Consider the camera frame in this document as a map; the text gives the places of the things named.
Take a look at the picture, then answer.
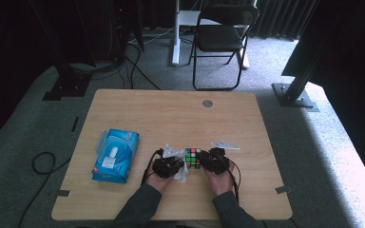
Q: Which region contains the black metal stand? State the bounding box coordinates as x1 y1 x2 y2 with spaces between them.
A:
271 0 320 113
28 0 93 102

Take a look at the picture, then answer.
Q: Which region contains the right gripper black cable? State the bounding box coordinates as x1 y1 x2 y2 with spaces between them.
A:
221 154 242 204

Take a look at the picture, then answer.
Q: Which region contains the dark curtain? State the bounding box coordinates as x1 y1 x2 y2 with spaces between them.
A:
253 0 318 42

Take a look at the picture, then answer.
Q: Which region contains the white floor cable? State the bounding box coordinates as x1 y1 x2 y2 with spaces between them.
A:
128 27 176 46

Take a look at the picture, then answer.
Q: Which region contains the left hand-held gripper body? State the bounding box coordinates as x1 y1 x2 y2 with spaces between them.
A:
151 143 181 179

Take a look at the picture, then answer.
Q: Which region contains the black computer tower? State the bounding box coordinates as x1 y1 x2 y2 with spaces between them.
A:
106 0 145 62

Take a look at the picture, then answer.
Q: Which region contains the colourful puzzle cube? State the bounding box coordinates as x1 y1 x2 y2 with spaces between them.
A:
184 147 202 170

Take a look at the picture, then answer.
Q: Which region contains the straight black floor cable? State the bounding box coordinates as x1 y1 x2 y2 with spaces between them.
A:
124 42 162 91

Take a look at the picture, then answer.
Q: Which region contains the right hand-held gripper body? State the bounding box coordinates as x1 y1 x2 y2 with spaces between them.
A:
207 141 240 176

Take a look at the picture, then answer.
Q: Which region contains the looped black floor cable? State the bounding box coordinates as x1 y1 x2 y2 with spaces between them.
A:
17 151 74 228

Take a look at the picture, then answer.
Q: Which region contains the person's left hand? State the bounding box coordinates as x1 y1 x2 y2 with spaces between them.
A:
145 161 174 194

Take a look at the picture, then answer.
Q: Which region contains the person's right hand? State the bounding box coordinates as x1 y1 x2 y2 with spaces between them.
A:
203 161 236 198

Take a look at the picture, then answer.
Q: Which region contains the blue wet wipes pack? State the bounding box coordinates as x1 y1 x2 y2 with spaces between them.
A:
90 127 141 184

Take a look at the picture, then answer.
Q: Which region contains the black folding chair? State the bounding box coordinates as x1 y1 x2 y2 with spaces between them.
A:
188 3 260 92

